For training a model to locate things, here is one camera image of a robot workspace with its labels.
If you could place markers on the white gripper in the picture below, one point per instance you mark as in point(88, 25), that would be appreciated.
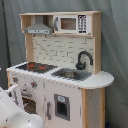
point(14, 93)

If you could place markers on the white oven door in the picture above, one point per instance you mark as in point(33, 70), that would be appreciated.
point(33, 103)

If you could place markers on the small metal pot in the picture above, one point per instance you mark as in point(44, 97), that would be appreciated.
point(70, 74)

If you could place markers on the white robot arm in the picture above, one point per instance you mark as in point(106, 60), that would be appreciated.
point(12, 114)

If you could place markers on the wooden toy kitchen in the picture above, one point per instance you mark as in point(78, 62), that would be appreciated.
point(87, 97)

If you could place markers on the red grey left knob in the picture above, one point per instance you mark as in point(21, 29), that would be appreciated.
point(15, 79)

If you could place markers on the red grey knob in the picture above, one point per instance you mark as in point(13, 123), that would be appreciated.
point(15, 79)
point(33, 84)

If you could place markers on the red grey right knob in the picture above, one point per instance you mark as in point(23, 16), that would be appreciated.
point(33, 84)

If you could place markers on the black stovetop red burners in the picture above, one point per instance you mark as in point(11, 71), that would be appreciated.
point(36, 67)

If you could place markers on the grey ice dispenser panel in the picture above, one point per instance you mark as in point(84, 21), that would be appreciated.
point(62, 107)

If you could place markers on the grey range hood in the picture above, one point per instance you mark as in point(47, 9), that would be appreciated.
point(38, 27)

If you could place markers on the grey toy sink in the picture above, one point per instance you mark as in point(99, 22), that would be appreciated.
point(82, 75)

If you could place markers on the black toy faucet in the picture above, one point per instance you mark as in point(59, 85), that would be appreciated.
point(81, 64)

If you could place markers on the white toy microwave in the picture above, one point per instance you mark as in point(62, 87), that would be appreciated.
point(74, 24)

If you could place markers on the grey cabinet door handle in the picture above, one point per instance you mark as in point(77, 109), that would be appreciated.
point(48, 111)

